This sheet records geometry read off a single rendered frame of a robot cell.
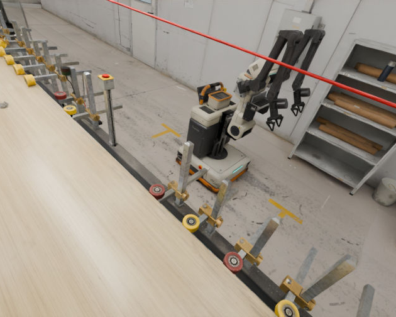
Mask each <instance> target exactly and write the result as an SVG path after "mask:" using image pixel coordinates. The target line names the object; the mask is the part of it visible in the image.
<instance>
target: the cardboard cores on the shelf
mask: <svg viewBox="0 0 396 317"><path fill-rule="evenodd" d="M354 69H357V71H358V72H361V73H364V74H367V75H370V76H373V77H376V78H378V77H379V76H380V74H381V73H382V72H383V70H382V69H379V68H376V67H372V66H370V65H367V64H362V63H359V62H357V64H356V65H355V67H354ZM385 81H388V82H391V83H394V84H396V74H394V73H392V72H391V73H390V74H389V75H388V77H387V78H386V79H385ZM327 99H329V100H331V101H334V105H337V106H339V107H341V108H343V109H346V110H348V111H351V112H352V113H355V114H358V115H360V116H362V117H364V118H367V119H369V120H372V121H374V122H376V123H379V124H381V125H383V126H386V127H388V128H390V129H393V128H394V127H396V114H395V113H393V112H391V111H388V110H386V109H383V108H380V107H378V106H375V105H373V104H370V103H367V102H365V101H362V100H360V99H357V98H355V97H352V96H349V95H347V94H345V93H342V92H341V93H337V92H334V91H333V92H331V93H330V94H329V95H328V97H327ZM316 121H318V122H320V123H322V124H321V125H320V127H319V128H318V129H319V130H321V131H323V132H325V133H327V134H330V135H332V136H334V137H336V138H339V139H340V140H342V141H344V142H346V143H349V144H351V145H353V146H355V147H357V148H360V149H362V150H364V151H366V152H368V153H370V154H372V155H374V154H375V153H376V152H377V151H380V150H381V149H382V148H383V146H382V145H379V144H377V143H375V142H373V141H371V140H369V139H367V138H365V137H363V136H360V135H358V134H356V133H354V132H352V131H349V130H347V129H346V128H343V127H341V126H339V125H337V124H335V123H332V122H330V121H328V120H326V119H324V118H322V117H320V116H318V118H317V119H316Z"/></svg>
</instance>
